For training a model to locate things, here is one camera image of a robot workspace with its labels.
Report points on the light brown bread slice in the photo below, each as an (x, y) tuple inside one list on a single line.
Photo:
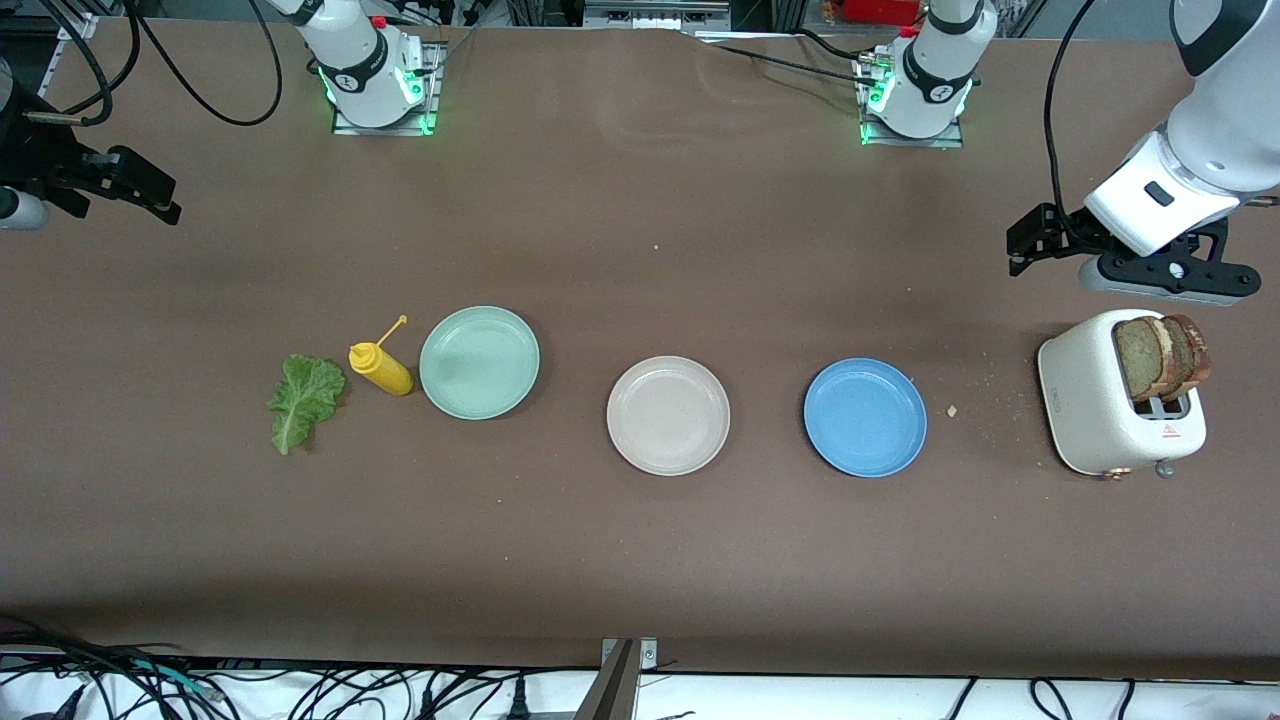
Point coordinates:
[(1138, 358)]

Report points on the dark crust bread slice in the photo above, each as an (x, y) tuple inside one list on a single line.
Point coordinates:
[(1198, 355)]

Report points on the mint green plate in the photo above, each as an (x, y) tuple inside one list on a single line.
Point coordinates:
[(480, 362)]

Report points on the green lettuce leaf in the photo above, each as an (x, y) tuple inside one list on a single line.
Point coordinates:
[(300, 400)]

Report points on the black left camera bracket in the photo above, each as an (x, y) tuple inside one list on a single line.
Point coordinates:
[(1175, 270)]

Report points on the blue plate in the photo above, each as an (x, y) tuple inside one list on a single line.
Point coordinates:
[(865, 418)]

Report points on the beige plate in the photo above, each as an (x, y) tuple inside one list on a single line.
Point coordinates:
[(668, 415)]

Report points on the aluminium profile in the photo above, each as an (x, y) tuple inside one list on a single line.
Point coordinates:
[(80, 20)]

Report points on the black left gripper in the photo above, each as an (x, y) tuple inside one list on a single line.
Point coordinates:
[(1066, 231)]

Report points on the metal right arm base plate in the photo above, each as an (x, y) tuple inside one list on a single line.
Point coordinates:
[(385, 130)]

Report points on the metal corner bracket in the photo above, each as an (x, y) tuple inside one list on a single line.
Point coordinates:
[(648, 655)]

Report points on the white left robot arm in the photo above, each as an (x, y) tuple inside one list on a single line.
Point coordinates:
[(1225, 130)]

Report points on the aluminium frame beam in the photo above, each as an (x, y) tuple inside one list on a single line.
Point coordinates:
[(655, 15)]

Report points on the yellow mustard squeeze bottle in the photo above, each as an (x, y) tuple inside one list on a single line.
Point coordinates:
[(385, 372)]

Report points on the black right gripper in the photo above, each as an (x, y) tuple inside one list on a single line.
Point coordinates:
[(38, 160)]

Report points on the dark metal frame bar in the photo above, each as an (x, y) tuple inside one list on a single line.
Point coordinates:
[(610, 695)]

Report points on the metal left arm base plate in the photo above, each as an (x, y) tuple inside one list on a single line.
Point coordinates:
[(910, 142)]

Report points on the red box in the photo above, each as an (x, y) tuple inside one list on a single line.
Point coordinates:
[(880, 10)]

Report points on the cream white toaster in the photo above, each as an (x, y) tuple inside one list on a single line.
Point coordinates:
[(1085, 400)]

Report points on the black power plug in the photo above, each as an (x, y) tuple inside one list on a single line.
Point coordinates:
[(518, 705)]

